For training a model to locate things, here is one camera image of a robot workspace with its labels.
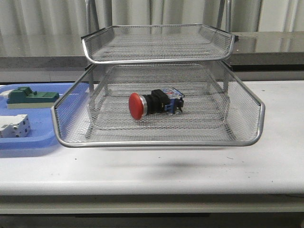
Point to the red emergency push button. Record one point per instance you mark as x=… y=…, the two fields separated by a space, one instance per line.
x=166 y=100

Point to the green and beige switch block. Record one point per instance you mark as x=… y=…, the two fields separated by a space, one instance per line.
x=25 y=98

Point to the small white part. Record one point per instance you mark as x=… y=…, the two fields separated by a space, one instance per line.
x=5 y=94

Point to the blue plastic tray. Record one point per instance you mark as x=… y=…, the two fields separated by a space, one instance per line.
x=41 y=133

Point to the silver mesh tray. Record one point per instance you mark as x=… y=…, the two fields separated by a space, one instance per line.
x=245 y=117
x=157 y=43
x=203 y=117

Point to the silver wire rack frame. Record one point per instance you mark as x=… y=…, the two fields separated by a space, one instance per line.
x=92 y=23

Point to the white circuit breaker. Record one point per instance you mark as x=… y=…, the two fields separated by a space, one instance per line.
x=14 y=126

